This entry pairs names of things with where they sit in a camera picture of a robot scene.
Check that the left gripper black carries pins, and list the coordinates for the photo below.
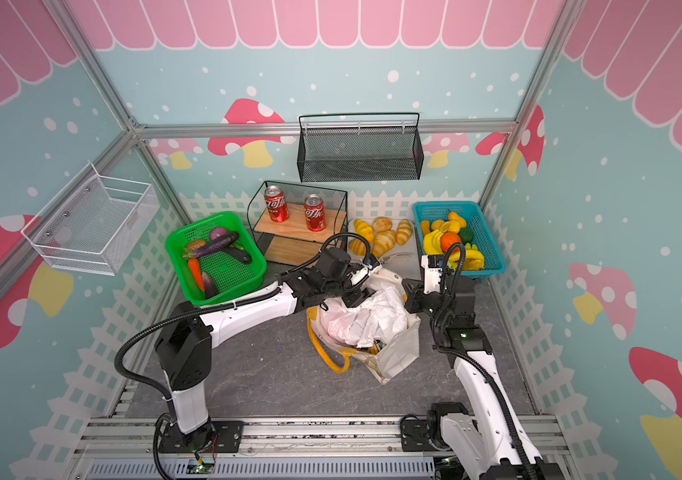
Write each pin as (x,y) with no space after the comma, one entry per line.
(358,297)

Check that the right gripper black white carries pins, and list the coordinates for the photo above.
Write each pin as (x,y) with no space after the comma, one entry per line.
(415,294)

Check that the white plastic grocery bag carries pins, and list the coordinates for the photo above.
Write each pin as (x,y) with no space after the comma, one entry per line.
(379,319)

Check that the canvas tote bag yellow handles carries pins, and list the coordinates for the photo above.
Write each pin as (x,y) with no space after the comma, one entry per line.
(384,362)

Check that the purple onion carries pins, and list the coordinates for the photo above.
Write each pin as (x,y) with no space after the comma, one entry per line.
(217,232)

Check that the orange carrot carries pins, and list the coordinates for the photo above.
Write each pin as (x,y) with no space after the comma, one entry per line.
(196,271)

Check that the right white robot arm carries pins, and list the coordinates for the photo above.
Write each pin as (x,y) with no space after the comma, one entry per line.
(473,384)

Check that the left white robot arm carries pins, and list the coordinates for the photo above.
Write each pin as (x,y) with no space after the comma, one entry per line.
(185,347)

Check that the large striped croissant left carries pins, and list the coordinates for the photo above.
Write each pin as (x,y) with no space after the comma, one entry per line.
(358,247)

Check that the white plastic tray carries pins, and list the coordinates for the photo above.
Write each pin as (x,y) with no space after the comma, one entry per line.
(402,259)

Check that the yellow striped bread roll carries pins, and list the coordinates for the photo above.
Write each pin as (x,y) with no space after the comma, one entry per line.
(365,230)

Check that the long striped croissant centre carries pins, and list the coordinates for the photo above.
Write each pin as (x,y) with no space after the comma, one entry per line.
(383,243)

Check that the pale round bread roll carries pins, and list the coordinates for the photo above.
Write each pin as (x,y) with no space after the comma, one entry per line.
(382,224)

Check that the yellow banana bunch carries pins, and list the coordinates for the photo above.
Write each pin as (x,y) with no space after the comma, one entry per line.
(474,259)

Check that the orange fruit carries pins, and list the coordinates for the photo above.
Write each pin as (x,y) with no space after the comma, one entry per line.
(449,239)

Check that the red cola can right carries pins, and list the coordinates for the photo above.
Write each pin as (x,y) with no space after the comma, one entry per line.
(314,208)

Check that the red cola can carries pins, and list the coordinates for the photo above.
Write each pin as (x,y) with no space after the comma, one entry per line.
(314,208)
(276,204)

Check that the small striped croissant right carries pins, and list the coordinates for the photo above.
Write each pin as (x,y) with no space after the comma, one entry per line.
(404,232)

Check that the red cola can left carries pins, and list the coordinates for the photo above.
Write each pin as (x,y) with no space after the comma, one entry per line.
(276,204)

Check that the teal plastic basket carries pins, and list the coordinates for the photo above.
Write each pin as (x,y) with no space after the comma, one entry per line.
(466,219)

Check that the green plastic basket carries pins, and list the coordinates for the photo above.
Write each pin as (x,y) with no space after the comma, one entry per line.
(237,270)

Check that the dark purple eggplant small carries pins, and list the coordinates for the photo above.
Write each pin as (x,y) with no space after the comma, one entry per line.
(210,288)

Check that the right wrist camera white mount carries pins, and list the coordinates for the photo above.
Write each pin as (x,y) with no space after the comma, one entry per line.
(432,266)

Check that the black wire two-tier shelf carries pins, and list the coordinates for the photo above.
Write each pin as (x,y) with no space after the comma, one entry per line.
(292,242)

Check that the black mesh wall basket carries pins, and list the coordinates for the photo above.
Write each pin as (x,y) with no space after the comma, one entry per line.
(360,147)

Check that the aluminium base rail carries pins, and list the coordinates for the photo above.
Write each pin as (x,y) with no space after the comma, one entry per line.
(330,447)

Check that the white wire wall basket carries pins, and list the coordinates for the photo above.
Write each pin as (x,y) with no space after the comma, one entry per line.
(93,224)

